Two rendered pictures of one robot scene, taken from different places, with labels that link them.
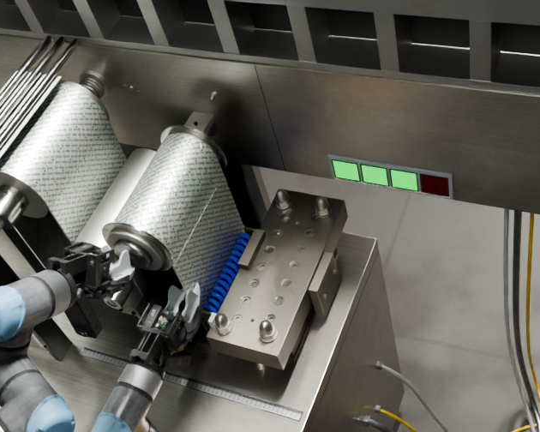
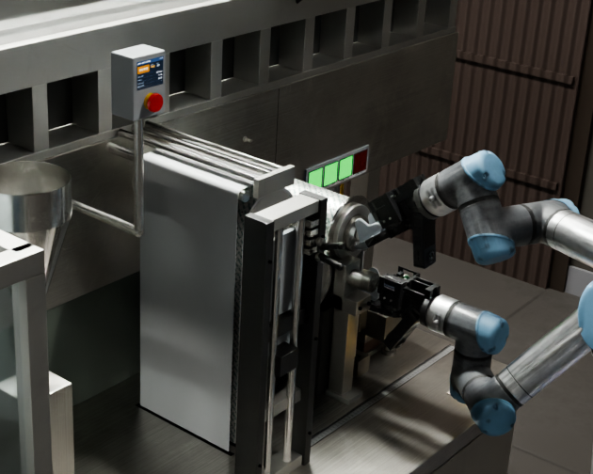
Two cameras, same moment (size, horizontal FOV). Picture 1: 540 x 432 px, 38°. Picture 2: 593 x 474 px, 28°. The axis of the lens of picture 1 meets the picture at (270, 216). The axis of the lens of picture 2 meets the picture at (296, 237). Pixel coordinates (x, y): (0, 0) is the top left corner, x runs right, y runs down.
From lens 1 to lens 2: 2.64 m
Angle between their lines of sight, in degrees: 72
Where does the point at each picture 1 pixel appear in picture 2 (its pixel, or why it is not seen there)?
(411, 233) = not seen: outside the picture
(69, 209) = not seen: hidden behind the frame
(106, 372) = (344, 434)
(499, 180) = (387, 135)
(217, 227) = not seen: hidden behind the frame
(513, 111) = (397, 65)
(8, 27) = (72, 140)
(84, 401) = (372, 452)
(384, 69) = (345, 57)
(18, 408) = (553, 204)
